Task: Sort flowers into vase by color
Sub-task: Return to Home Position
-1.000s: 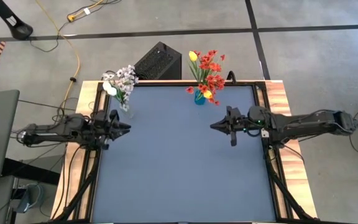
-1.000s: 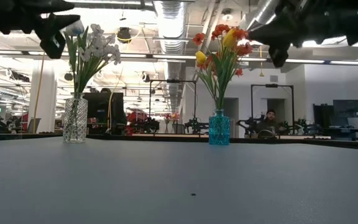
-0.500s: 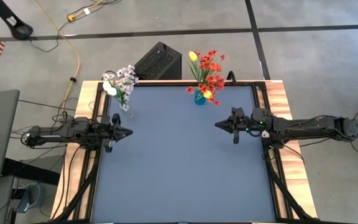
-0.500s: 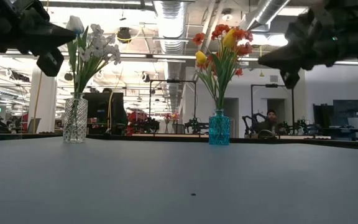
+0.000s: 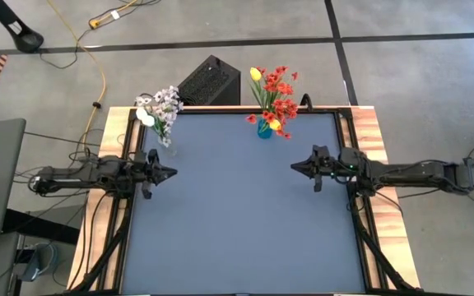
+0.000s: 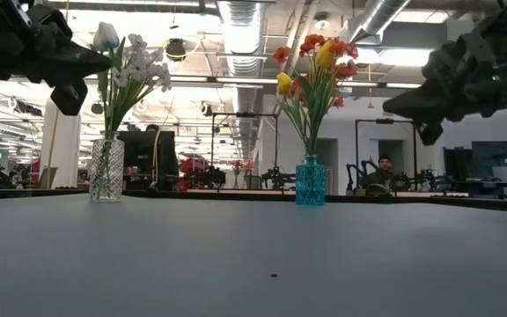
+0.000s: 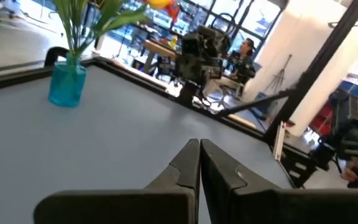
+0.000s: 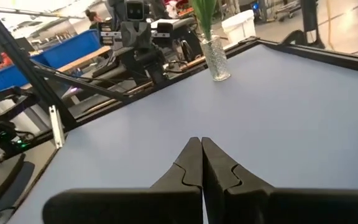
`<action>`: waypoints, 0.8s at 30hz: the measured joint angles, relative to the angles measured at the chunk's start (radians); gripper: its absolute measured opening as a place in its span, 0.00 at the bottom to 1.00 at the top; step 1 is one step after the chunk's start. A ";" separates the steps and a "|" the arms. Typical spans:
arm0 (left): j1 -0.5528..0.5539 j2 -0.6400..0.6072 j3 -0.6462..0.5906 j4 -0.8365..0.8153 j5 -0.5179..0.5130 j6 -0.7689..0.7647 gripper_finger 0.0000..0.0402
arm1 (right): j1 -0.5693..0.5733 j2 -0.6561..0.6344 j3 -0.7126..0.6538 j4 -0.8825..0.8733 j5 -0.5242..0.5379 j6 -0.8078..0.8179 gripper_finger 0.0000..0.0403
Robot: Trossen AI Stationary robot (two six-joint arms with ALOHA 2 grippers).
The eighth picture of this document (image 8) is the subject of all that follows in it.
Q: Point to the blue bin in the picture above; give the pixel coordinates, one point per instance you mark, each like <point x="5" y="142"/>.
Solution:
<point x="11" y="74"/>
<point x="73" y="48"/>

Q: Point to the white bin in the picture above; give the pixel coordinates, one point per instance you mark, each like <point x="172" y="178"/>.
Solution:
<point x="238" y="26"/>

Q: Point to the white flower bunch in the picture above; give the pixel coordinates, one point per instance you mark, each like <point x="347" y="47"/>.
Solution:
<point x="204" y="15"/>

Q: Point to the silver metal bracket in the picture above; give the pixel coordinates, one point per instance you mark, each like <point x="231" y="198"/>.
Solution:
<point x="56" y="127"/>

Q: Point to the black stand leg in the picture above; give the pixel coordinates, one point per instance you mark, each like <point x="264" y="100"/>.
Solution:
<point x="312" y="21"/>

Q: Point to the black rig strut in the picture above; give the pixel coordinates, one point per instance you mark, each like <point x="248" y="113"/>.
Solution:
<point x="20" y="59"/>

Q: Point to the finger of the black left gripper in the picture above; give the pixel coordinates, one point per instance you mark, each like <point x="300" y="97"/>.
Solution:
<point x="144" y="34"/>
<point x="127" y="34"/>

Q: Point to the clear cut-glass vase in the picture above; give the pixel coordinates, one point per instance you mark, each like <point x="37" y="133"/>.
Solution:
<point x="215" y="59"/>

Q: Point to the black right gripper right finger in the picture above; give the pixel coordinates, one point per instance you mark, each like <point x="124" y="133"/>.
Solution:
<point x="259" y="205"/>

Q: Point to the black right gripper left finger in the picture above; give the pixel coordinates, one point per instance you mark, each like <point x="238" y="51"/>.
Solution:
<point x="166" y="205"/>

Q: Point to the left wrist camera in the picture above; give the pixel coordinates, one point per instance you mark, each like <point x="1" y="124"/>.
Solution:
<point x="135" y="11"/>

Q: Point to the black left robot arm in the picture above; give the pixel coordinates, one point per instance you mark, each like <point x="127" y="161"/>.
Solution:
<point x="141" y="65"/>

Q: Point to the person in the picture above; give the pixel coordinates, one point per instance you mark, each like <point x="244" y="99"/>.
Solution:
<point x="93" y="20"/>

